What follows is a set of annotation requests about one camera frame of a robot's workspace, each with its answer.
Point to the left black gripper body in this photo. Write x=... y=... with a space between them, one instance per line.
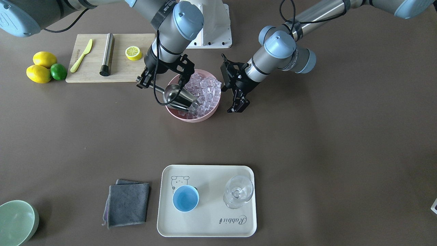
x=243 y=82

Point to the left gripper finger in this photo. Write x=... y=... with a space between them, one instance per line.
x=240 y=102

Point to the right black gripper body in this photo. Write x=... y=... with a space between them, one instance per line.
x=151 y=64

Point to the pink bowl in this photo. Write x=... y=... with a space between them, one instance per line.
x=176 y=113

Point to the steel ice scoop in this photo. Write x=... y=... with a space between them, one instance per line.
x=176 y=97

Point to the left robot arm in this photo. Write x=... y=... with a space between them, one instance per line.
x=279 y=49

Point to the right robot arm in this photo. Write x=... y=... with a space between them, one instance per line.
x=176 y=24

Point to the pile of clear ice cubes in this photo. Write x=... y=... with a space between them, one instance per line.
x=208 y=91

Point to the light blue cup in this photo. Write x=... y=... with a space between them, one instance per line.
x=186 y=198

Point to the half lemon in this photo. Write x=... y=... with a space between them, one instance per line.
x=133 y=53

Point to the bamboo cutting board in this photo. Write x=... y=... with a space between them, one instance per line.
x=121 y=69

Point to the steel muddler black tip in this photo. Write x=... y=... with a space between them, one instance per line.
x=107 y=56

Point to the clear wine glass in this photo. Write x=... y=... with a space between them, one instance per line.
x=239 y=190

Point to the yellow plastic knife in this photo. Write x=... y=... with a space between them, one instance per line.
x=86 y=51

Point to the cream rabbit tray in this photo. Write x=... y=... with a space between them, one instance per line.
x=211 y=217

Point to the green lime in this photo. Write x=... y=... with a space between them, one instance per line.
x=58 y=71

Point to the upper yellow lemon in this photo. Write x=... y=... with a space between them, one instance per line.
x=44 y=58

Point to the yellow lemon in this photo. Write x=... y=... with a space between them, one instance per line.
x=38 y=74
x=44 y=58

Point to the lower yellow lemon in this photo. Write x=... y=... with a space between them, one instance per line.
x=38 y=74

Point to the grey folded cloth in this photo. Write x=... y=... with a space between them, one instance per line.
x=127 y=203

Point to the green bowl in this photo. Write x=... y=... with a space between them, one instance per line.
x=19 y=221

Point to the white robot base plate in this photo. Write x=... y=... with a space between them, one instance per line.
x=216 y=32

